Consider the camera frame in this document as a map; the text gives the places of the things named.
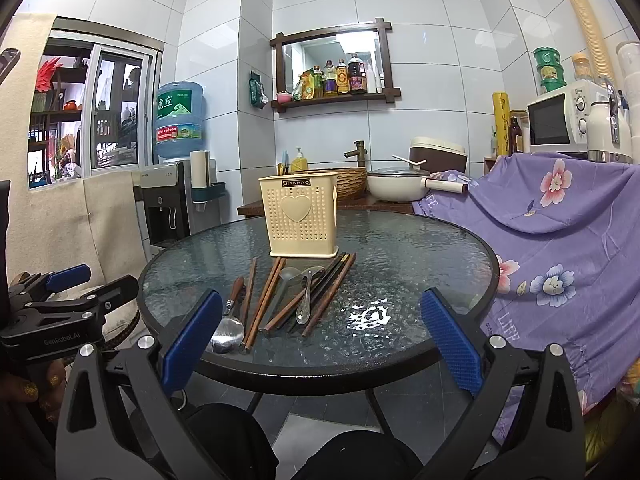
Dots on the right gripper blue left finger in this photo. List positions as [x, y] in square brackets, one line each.
[185, 339]

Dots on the round glass table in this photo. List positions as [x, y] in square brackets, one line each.
[370, 335]

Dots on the metal spoon wooden handle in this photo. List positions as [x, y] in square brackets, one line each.
[230, 331]

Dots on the cream plastic utensil holder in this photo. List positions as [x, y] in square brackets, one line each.
[300, 213]

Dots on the white paper cup stacks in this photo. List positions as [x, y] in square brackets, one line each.
[628, 54]

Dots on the tall stack paper cups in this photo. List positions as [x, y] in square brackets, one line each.
[601, 61]

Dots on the blue water jug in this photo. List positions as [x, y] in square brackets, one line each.
[179, 117]

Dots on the yellow soap bottle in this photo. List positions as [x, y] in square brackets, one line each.
[299, 162]

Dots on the dark glass bottle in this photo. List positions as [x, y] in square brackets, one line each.
[516, 143]

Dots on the brown wooden chopstick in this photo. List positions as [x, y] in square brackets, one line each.
[329, 296]
[285, 314]
[277, 266]
[248, 292]

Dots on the white thermos kettle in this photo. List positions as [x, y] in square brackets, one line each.
[608, 134]

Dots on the yellow roll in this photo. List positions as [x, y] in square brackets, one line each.
[500, 101]

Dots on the grey water dispenser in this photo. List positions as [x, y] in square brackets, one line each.
[173, 207]

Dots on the woven wicker basket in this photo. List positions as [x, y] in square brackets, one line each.
[351, 183]

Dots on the window with grey frame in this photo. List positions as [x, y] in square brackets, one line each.
[92, 109]

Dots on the small metal spoon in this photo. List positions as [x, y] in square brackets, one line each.
[304, 308]

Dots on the brass faucet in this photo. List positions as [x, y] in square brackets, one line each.
[359, 152]

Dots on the dark soy sauce bottle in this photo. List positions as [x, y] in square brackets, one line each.
[357, 75]

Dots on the brown white rice cooker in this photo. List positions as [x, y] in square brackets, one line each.
[437, 155]

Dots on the black chopstick gold band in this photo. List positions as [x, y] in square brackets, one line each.
[319, 286]

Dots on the purple floral cloth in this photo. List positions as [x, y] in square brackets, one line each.
[565, 232]

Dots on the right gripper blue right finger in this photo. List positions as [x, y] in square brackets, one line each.
[455, 340]

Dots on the green stacked containers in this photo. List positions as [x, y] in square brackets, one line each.
[549, 69]

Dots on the paper cup dispenser stack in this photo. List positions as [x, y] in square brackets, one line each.
[199, 171]

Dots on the grey plastic spoon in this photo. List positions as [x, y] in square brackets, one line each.
[287, 275]

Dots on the white frying pan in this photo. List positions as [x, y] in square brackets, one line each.
[404, 186]

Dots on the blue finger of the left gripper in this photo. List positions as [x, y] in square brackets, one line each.
[68, 278]
[107, 298]

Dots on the white microwave oven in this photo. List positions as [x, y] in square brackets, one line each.
[558, 120]

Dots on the wooden framed wall shelf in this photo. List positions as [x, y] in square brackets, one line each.
[311, 66]

